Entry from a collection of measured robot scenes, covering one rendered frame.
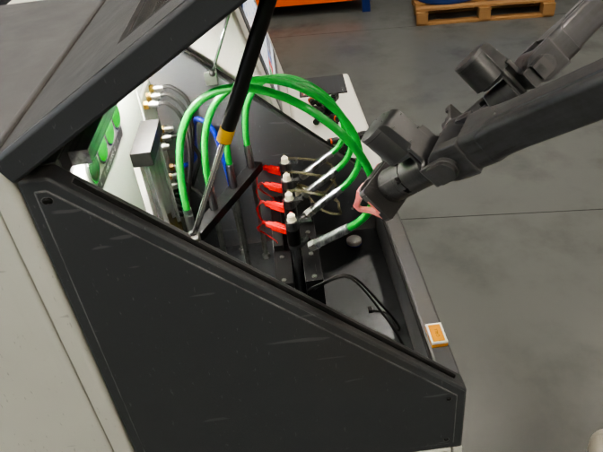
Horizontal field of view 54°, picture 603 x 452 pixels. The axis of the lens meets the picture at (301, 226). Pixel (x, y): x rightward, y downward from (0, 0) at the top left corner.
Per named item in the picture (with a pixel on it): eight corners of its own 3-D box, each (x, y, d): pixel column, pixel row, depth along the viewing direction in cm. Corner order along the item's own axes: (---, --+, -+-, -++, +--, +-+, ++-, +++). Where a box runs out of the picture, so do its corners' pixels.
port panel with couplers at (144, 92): (182, 209, 137) (149, 81, 119) (168, 211, 137) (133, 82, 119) (187, 179, 148) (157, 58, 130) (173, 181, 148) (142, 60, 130)
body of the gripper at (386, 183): (355, 195, 94) (381, 180, 88) (387, 154, 99) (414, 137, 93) (384, 223, 95) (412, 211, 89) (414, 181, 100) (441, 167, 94)
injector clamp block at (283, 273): (328, 330, 132) (323, 278, 123) (284, 335, 132) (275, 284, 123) (314, 239, 159) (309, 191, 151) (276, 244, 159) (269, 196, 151)
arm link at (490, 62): (562, 64, 99) (541, 68, 108) (515, 13, 98) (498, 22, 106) (510, 117, 101) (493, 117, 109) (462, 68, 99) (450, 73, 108)
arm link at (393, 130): (462, 177, 79) (483, 133, 83) (398, 121, 76) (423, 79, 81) (408, 204, 89) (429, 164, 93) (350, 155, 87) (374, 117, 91)
